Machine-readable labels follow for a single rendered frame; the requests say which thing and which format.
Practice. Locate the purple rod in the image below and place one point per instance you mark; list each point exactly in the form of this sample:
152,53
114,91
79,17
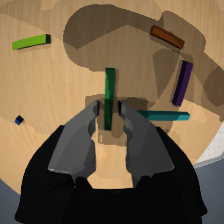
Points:
182,83

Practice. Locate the turquoise rod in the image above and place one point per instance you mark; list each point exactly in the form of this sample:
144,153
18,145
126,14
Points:
165,115

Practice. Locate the lime green rod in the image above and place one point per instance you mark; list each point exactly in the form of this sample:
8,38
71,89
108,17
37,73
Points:
31,41

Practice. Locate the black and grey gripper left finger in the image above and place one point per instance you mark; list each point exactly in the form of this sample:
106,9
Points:
68,152

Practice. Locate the small blue cube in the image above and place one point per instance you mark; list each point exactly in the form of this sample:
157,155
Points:
18,120

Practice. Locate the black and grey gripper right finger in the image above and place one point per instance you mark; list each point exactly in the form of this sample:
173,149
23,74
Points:
150,151

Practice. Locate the brown rod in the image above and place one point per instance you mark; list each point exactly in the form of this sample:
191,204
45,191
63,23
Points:
167,36

